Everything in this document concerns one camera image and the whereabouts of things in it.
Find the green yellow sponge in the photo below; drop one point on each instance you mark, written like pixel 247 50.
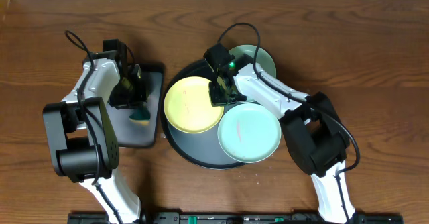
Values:
pixel 141 116

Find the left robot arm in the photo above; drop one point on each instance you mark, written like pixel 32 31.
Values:
pixel 81 139

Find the black rectangular tray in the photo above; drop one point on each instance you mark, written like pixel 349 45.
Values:
pixel 128 133

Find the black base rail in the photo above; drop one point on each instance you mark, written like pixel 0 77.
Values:
pixel 176 218

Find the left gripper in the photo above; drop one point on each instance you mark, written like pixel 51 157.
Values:
pixel 143 93

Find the mint green plate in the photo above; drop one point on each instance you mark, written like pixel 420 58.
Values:
pixel 263 57
pixel 249 133

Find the black round tray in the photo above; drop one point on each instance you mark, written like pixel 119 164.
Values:
pixel 202 149

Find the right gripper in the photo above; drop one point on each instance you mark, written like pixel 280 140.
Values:
pixel 216 100

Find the yellow plate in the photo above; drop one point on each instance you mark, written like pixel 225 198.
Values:
pixel 188 108

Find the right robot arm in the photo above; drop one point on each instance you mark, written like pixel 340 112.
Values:
pixel 315 137

